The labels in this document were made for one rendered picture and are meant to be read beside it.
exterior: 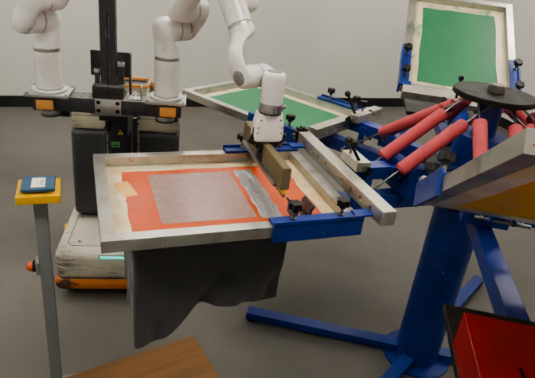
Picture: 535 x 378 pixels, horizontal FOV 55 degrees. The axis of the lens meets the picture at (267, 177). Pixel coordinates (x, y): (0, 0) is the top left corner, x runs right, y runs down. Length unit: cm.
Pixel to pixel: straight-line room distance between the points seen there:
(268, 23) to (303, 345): 387
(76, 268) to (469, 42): 241
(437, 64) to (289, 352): 168
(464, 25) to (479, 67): 34
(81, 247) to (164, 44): 117
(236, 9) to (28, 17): 72
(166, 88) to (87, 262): 105
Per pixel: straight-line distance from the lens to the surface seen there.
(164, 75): 203
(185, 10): 191
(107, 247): 143
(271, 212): 164
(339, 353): 260
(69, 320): 271
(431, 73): 289
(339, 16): 600
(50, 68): 209
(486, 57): 308
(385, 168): 193
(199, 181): 182
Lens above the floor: 176
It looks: 25 degrees down
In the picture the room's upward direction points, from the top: 7 degrees clockwise
